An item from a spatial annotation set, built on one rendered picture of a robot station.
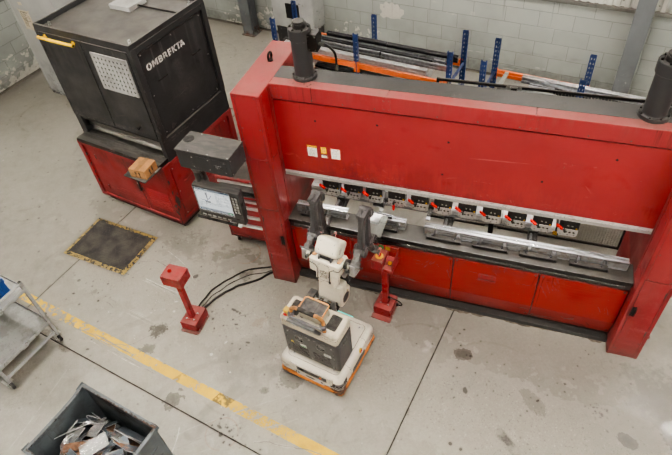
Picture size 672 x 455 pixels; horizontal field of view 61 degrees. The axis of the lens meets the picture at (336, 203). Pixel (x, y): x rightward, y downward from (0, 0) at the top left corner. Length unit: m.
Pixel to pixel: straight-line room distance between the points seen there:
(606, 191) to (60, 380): 5.02
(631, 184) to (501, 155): 0.92
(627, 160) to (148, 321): 4.55
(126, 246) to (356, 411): 3.29
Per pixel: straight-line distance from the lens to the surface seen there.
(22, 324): 6.27
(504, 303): 5.54
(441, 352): 5.47
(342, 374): 5.03
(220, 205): 4.86
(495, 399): 5.30
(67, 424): 5.20
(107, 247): 6.99
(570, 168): 4.46
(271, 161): 4.80
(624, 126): 4.22
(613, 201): 4.66
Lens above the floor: 4.67
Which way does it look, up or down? 44 degrees down
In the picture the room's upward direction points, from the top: 6 degrees counter-clockwise
